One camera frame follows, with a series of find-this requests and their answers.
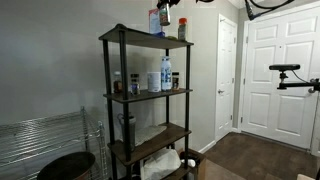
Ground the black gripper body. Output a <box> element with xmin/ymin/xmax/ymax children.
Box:
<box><xmin>164</xmin><ymin>0</ymin><xmax>183</xmax><ymax>8</ymax></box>

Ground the dark wood metal shelf unit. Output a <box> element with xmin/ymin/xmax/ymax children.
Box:
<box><xmin>98</xmin><ymin>23</ymin><xmax>194</xmax><ymax>180</ymax></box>

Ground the white blue water bottle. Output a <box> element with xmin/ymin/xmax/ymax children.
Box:
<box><xmin>160</xmin><ymin>55</ymin><xmax>173</xmax><ymax>92</ymax></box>

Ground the brown bottle white cap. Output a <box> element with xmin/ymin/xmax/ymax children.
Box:
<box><xmin>113</xmin><ymin>70</ymin><xmax>124</xmax><ymax>94</ymax></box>

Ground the grey tumbler bottle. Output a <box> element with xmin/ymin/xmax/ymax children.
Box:
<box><xmin>117</xmin><ymin>113</ymin><xmax>137</xmax><ymax>153</ymax></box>

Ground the small white bottle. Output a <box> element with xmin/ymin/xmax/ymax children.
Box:
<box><xmin>181</xmin><ymin>158</ymin><xmax>197</xmax><ymax>168</ymax></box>

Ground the blue white red box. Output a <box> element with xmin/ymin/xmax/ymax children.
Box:
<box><xmin>148</xmin><ymin>8</ymin><xmax>166</xmax><ymax>38</ymax></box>

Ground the orange lid spice jar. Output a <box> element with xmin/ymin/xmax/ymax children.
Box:
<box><xmin>177</xmin><ymin>17</ymin><xmax>188</xmax><ymax>42</ymax></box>

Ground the amber spice jar black lid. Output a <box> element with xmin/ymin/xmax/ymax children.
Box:
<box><xmin>171</xmin><ymin>71</ymin><xmax>180</xmax><ymax>92</ymax></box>

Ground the narrow white panel door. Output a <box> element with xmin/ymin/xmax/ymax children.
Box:
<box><xmin>214</xmin><ymin>13</ymin><xmax>238</xmax><ymax>143</ymax></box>

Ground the dark jar black lid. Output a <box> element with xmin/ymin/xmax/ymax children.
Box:
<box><xmin>129</xmin><ymin>73</ymin><xmax>141</xmax><ymax>96</ymax></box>

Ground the striped folded cloth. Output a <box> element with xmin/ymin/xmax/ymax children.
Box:
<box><xmin>134</xmin><ymin>124</ymin><xmax>168</xmax><ymax>148</ymax></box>

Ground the wide white panel door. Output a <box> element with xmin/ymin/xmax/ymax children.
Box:
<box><xmin>240</xmin><ymin>6</ymin><xmax>320</xmax><ymax>151</ymax></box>

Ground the white tote bag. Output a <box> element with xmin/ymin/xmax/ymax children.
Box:
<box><xmin>139</xmin><ymin>148</ymin><xmax>182</xmax><ymax>180</ymax></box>

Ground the brown cardboard box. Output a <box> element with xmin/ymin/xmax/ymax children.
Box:
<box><xmin>178</xmin><ymin>148</ymin><xmax>208</xmax><ymax>180</ymax></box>

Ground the black bowl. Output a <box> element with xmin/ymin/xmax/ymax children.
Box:
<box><xmin>36</xmin><ymin>151</ymin><xmax>97</xmax><ymax>180</ymax></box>

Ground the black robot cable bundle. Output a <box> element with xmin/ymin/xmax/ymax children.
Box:
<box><xmin>244</xmin><ymin>0</ymin><xmax>296</xmax><ymax>21</ymax></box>

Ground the black camera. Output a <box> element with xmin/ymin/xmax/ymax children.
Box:
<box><xmin>268</xmin><ymin>63</ymin><xmax>301</xmax><ymax>72</ymax></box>

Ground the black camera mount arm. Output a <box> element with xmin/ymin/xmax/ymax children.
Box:
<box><xmin>276</xmin><ymin>70</ymin><xmax>320</xmax><ymax>94</ymax></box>

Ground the chrome wire rack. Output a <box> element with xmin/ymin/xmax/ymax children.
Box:
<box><xmin>0</xmin><ymin>106</ymin><xmax>109</xmax><ymax>180</ymax></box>

